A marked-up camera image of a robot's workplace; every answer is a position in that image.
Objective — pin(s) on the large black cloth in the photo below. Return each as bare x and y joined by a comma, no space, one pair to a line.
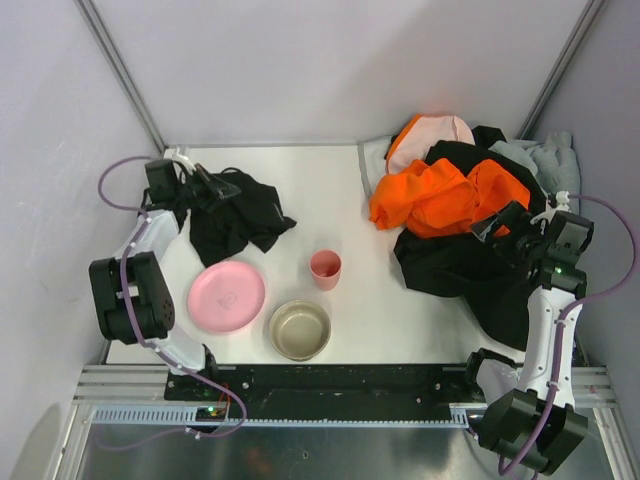
460,265

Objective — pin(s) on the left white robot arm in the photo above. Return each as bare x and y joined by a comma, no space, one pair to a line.
131,297

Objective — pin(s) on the grey cloth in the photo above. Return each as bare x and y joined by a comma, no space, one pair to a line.
552,162

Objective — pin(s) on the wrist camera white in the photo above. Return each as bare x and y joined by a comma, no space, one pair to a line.
559,202
180,154

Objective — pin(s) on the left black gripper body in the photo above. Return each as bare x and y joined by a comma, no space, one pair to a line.
201,181

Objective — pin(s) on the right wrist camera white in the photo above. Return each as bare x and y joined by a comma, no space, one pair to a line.
559,202

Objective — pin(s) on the pink cup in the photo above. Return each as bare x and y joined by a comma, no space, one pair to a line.
325,267

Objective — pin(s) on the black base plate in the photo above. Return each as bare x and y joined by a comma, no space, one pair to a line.
358,390

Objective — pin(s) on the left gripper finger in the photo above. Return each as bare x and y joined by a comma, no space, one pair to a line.
219,193
209,180

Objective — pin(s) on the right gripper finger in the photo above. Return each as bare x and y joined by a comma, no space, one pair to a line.
490,230
513,214

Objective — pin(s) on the white grey-trim cloth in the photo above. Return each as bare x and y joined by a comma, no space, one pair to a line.
372,162

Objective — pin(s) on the beige bowl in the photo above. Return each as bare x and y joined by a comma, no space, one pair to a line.
299,330

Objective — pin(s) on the pink plate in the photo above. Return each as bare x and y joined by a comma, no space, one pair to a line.
226,297

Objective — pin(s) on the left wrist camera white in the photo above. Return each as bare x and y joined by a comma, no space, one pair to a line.
180,154

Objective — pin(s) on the small black cloth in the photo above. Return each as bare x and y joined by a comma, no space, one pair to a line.
253,216

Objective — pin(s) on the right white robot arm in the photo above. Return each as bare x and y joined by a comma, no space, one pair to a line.
530,419

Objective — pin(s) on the grey cable duct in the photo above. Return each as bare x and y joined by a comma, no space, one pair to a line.
454,415

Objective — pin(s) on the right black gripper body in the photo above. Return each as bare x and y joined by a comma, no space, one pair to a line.
513,228

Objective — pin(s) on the pink orange cloth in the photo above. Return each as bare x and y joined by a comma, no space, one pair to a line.
420,135

